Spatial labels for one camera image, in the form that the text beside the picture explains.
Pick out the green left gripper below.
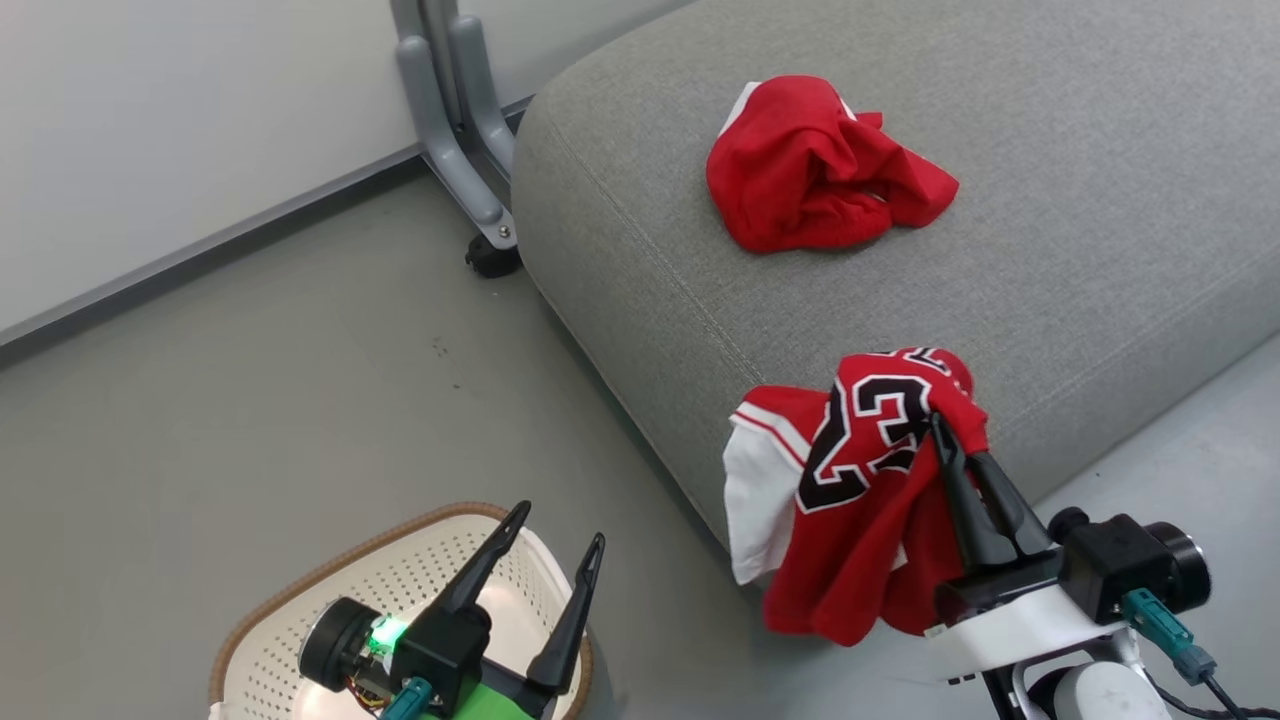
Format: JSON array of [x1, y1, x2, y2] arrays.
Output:
[[423, 499, 608, 720]]

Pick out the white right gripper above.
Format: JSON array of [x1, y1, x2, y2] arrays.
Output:
[[924, 411, 1133, 684]]

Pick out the red number 23 jersey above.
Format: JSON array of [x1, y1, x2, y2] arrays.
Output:
[[722, 347, 992, 648]]

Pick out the plain red shorts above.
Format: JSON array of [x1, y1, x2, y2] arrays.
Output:
[[705, 75, 961, 255]]

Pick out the grey fabric sofa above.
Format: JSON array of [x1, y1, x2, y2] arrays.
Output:
[[510, 0, 1280, 553]]

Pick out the white perforated laundry basket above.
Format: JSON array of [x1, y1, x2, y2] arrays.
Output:
[[208, 502, 597, 720]]

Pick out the black round caster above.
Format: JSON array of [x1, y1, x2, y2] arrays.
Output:
[[464, 234, 524, 280]]

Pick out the long grey partition foot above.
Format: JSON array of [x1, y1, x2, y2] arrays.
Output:
[[396, 35, 519, 252]]

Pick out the short grey partition foot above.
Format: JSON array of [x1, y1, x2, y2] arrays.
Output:
[[447, 14, 517, 183]]

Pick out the teal left camera connector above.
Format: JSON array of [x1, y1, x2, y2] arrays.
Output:
[[379, 676, 434, 720]]

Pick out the teal camera connector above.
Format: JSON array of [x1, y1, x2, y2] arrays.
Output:
[[379, 676, 434, 720], [1121, 587, 1220, 687]]

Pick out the teal right camera connector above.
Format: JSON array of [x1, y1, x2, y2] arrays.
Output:
[[1121, 587, 1220, 687]]

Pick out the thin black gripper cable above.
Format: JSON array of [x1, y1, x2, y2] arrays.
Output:
[[1143, 668, 1280, 720]]

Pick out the grey partition base rail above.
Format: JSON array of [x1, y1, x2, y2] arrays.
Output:
[[0, 95, 533, 353]]

